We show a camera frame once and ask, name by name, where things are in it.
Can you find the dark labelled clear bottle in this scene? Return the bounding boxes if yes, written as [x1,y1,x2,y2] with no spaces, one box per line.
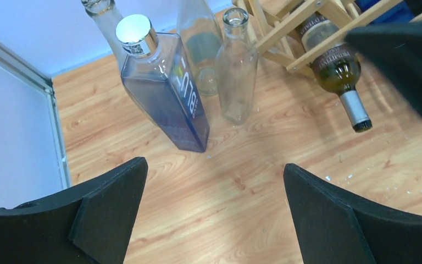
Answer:
[81,0,127,71]

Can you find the small clear bottle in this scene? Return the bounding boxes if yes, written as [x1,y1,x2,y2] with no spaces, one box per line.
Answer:
[216,7,259,125]

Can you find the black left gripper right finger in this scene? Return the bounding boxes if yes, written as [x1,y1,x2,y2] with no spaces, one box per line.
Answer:
[284,163,422,263]

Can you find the olive wine bottle silver neck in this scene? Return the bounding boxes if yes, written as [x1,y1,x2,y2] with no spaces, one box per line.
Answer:
[296,12,373,133]

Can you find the wooden wine rack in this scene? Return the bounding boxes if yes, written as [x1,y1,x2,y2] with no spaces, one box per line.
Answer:
[233,1,422,76]

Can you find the clear glass bottle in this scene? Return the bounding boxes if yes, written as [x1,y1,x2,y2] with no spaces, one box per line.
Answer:
[176,0,223,96]

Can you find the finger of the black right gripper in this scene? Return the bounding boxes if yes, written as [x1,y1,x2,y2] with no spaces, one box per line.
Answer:
[345,21,422,117]

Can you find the blue square glass bottle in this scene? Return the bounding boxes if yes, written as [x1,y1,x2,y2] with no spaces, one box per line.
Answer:
[115,14,210,152]

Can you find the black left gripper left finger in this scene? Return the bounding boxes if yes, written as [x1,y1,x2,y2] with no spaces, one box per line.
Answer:
[0,157,148,263]

